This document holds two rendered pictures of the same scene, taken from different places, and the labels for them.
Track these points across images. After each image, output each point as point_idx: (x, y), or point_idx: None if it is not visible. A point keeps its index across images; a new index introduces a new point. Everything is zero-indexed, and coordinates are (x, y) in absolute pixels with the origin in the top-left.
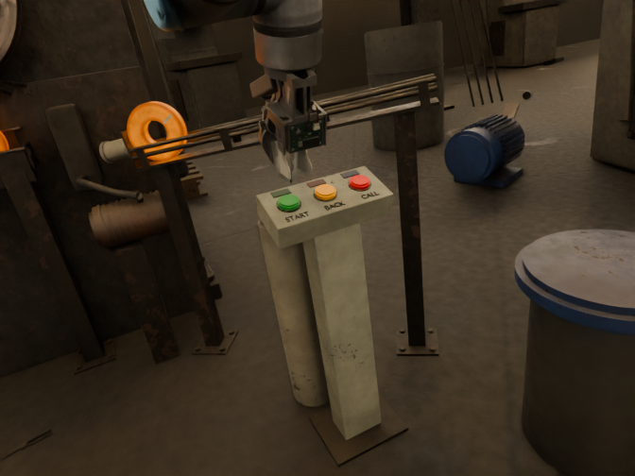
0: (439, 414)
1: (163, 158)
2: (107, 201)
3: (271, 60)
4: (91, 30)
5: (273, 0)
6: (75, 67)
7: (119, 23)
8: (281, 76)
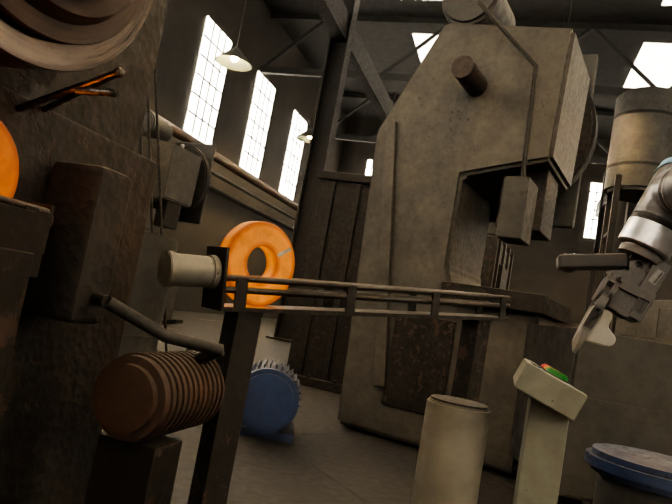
0: None
1: (257, 302)
2: (36, 356)
3: (666, 248)
4: (116, 86)
5: None
6: (78, 119)
7: (143, 98)
8: (657, 261)
